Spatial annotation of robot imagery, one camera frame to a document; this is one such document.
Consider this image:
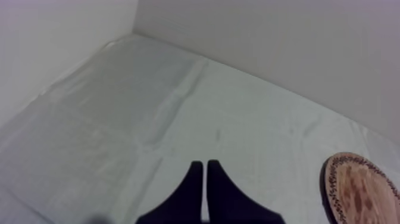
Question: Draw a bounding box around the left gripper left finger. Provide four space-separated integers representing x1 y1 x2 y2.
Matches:
135 160 204 224

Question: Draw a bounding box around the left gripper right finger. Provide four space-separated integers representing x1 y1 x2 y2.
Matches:
206 159 287 224

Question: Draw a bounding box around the round wooden board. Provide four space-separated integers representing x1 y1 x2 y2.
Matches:
319 152 400 224

